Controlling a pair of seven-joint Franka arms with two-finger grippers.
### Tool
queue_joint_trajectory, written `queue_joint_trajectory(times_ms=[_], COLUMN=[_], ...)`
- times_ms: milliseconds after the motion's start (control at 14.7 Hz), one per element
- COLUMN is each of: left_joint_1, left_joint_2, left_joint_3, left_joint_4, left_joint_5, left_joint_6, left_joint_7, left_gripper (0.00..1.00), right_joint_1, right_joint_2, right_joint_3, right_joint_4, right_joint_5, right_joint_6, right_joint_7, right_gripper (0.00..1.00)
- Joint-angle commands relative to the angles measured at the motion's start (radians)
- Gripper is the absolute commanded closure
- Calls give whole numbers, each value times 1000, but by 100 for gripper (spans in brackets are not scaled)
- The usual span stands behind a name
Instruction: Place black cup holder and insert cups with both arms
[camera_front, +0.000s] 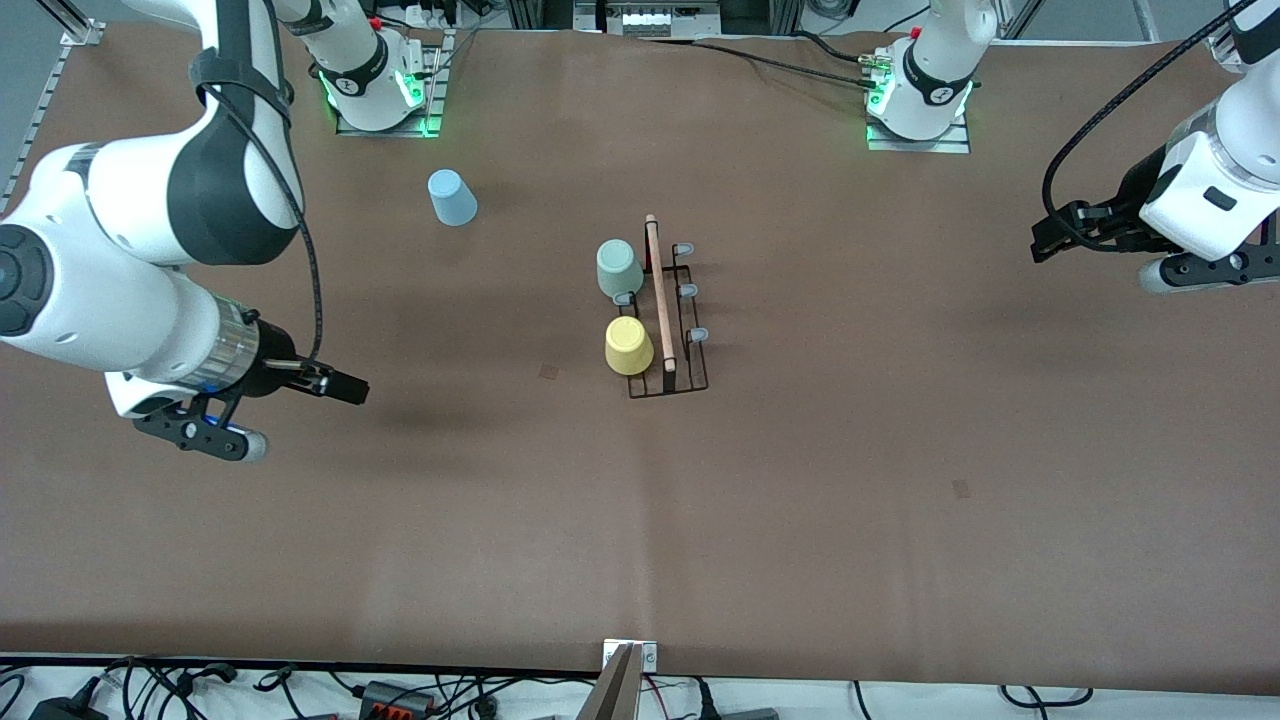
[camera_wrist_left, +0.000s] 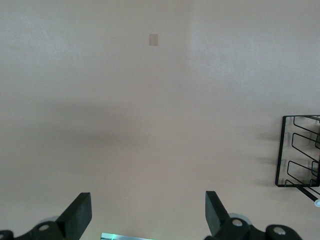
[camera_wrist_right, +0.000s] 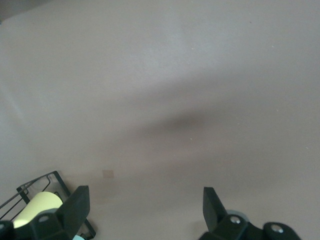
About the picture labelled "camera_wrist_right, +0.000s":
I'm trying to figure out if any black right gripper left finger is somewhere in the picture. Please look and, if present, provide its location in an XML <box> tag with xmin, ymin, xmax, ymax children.
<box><xmin>0</xmin><ymin>185</ymin><xmax>91</xmax><ymax>240</ymax></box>

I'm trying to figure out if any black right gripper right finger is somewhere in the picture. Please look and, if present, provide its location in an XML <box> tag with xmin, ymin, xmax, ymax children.
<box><xmin>199</xmin><ymin>186</ymin><xmax>301</xmax><ymax>240</ymax></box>

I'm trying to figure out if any black wire cup holder rack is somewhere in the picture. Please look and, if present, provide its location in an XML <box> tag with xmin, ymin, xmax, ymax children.
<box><xmin>0</xmin><ymin>170</ymin><xmax>97</xmax><ymax>240</ymax></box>

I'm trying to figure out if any yellow plastic cup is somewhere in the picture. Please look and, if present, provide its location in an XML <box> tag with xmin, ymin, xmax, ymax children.
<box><xmin>12</xmin><ymin>191</ymin><xmax>64</xmax><ymax>229</ymax></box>

